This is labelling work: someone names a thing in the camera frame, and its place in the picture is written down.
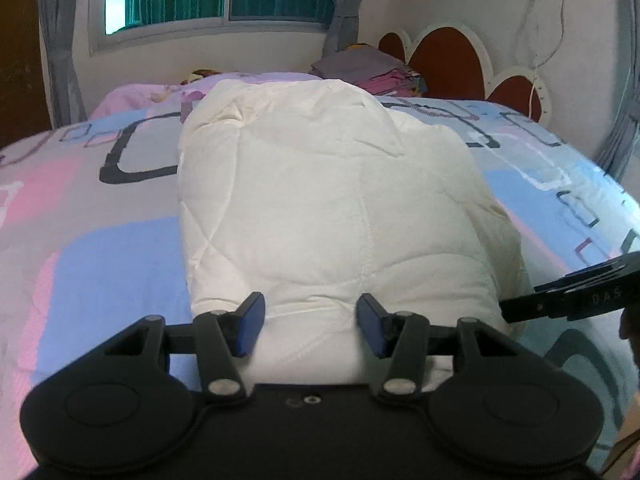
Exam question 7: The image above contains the cartoon printed pillow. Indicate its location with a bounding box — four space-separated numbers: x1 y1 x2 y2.
180 67 226 89

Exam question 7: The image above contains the patterned bed sheet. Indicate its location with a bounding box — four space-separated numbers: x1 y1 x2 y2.
0 95 640 480

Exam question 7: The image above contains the brown wooden wardrobe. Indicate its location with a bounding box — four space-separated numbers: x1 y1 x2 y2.
0 0 53 151

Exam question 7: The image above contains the grey curtain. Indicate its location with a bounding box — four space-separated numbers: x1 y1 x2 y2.
595 0 640 186
322 0 378 59
37 0 88 128

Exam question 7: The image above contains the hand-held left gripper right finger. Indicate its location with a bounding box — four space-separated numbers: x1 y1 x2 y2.
356 293 520 397

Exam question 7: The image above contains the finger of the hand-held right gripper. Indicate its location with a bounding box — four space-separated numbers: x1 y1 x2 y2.
534 252 640 292

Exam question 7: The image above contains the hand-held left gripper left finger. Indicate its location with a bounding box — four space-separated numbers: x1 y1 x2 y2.
102 291 266 402

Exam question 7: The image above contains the pink blanket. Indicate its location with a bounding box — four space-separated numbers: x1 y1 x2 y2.
92 70 321 121

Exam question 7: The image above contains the white quilted comforter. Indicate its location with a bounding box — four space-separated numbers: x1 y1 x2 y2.
176 77 533 386

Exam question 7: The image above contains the stack of folded clothes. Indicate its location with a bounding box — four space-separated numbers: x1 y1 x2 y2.
310 42 428 98

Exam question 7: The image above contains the red and white headboard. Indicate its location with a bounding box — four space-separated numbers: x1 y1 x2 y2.
377 20 553 126

